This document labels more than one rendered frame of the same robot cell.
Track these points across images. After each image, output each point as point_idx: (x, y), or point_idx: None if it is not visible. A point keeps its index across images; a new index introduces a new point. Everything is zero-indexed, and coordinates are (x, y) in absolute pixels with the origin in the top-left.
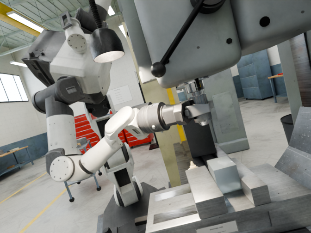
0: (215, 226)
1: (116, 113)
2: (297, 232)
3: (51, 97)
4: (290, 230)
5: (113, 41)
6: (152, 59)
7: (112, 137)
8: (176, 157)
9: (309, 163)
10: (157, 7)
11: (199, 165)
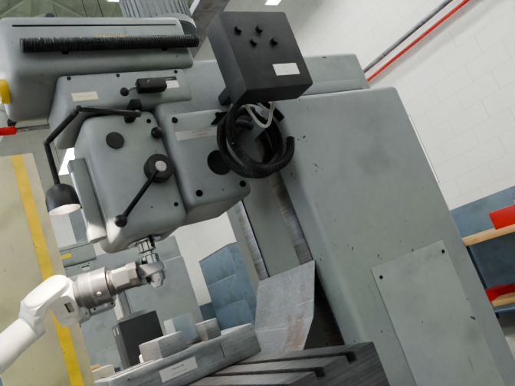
0: (177, 365)
1: (41, 284)
2: (244, 359)
3: None
4: (240, 361)
5: (75, 196)
6: (110, 214)
7: (38, 312)
8: None
9: (268, 334)
10: (117, 173)
11: None
